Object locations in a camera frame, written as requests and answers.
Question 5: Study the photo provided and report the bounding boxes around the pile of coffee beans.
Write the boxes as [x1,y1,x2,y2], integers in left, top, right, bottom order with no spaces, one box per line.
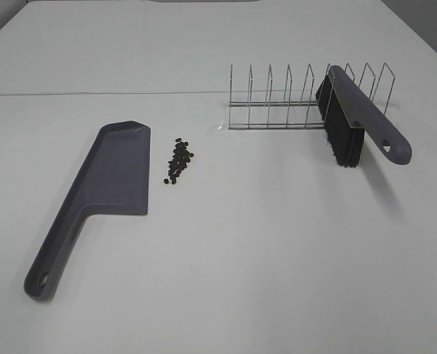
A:
[163,137,195,184]

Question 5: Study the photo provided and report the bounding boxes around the purple plastic dustpan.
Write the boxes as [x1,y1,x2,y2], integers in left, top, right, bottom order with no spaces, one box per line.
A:
[24,121,151,301]

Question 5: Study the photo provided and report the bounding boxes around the metal wire rack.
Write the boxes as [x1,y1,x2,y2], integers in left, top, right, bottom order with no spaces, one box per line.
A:
[224,62,396,131]

